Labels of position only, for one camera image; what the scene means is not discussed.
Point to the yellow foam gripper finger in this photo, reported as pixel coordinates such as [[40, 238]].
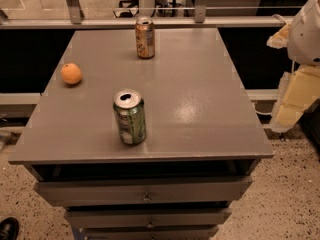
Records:
[[280, 38], [296, 93]]

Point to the green soda can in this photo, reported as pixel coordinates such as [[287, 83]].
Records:
[[129, 113]]

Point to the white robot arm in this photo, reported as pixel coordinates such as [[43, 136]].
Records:
[[303, 46]]

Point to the orange-gold soda can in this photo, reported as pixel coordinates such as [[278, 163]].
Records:
[[145, 37]]

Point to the black office chair base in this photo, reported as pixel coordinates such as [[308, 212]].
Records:
[[124, 9]]

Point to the bottom grey drawer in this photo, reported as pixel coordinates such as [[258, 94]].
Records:
[[161, 233]]

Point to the grey drawer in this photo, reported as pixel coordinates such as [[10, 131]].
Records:
[[143, 191], [161, 233], [148, 218]]

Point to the orange fruit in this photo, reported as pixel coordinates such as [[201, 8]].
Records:
[[71, 73]]

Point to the middle grey drawer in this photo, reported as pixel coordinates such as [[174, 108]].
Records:
[[148, 218]]

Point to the top grey drawer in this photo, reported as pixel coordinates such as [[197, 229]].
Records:
[[143, 191]]

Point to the black shoe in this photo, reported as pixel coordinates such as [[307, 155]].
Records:
[[9, 229]]

